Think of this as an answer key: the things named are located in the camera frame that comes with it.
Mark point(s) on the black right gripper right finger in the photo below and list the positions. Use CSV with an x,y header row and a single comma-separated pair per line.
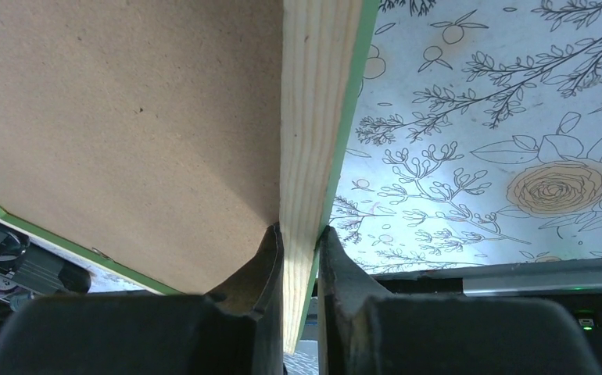
x,y
366,329

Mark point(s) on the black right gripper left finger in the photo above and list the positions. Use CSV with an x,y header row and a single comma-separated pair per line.
x,y
235,328

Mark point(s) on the wooden picture frame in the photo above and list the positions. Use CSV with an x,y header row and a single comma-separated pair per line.
x,y
323,53

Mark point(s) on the brown cardboard backing board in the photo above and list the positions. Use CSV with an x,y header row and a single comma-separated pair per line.
x,y
146,130

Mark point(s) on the floral patterned tablecloth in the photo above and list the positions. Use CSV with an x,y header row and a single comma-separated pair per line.
x,y
477,138

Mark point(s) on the black poker chip case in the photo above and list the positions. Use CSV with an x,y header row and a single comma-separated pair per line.
x,y
27,270

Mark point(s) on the small metal frame clip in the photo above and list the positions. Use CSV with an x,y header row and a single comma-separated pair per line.
x,y
101,254

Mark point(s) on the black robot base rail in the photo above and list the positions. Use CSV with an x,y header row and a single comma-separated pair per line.
x,y
575,285

